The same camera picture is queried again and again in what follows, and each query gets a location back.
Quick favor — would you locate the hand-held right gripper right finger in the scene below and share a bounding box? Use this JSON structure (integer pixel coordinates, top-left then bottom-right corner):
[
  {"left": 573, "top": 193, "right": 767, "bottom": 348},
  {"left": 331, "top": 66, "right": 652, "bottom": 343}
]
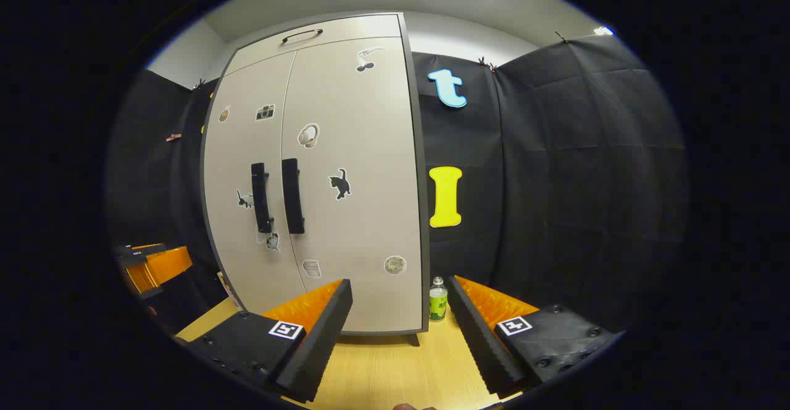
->
[{"left": 447, "top": 275, "right": 621, "bottom": 398}]

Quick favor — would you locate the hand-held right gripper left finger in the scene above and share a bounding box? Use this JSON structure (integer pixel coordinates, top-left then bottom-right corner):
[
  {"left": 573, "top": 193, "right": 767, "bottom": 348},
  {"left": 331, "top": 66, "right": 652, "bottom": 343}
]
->
[{"left": 185, "top": 278, "right": 354, "bottom": 403}]

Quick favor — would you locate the beige cabinet door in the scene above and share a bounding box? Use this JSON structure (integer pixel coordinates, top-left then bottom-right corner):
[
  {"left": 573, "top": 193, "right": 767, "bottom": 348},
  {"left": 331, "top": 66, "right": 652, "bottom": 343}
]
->
[
  {"left": 281, "top": 35, "right": 426, "bottom": 335},
  {"left": 202, "top": 51, "right": 307, "bottom": 313}
]

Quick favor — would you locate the beige double-door shoe cabinet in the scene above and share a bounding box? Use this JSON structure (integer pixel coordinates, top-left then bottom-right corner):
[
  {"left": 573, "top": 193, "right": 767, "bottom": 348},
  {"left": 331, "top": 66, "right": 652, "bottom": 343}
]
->
[{"left": 201, "top": 12, "right": 431, "bottom": 346}]

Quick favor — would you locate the beige cabinet drawer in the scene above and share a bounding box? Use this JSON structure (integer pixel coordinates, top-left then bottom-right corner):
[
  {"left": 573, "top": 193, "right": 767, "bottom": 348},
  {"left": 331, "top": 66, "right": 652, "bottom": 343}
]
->
[{"left": 225, "top": 14, "right": 405, "bottom": 77}]

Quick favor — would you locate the green label plastic bottle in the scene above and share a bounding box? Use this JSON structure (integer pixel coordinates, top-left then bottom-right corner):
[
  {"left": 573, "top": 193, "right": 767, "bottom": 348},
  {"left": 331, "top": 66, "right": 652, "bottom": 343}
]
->
[{"left": 429, "top": 277, "right": 449, "bottom": 322}]

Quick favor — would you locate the black backdrop cloth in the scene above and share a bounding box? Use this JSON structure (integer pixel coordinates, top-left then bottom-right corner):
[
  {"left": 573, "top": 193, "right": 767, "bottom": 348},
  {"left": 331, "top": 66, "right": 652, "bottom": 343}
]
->
[{"left": 105, "top": 32, "right": 689, "bottom": 337}]

